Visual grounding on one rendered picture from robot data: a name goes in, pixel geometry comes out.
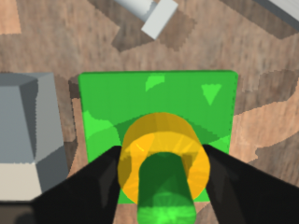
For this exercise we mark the yellow round nut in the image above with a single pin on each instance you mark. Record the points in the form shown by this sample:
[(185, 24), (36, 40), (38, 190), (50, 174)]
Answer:
[(162, 132)]

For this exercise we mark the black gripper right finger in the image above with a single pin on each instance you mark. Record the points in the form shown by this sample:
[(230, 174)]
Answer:
[(242, 194)]

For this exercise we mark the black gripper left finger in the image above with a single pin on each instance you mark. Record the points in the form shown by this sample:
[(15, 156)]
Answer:
[(90, 196)]

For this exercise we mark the green square plate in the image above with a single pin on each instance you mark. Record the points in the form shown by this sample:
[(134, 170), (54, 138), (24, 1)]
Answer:
[(112, 101)]

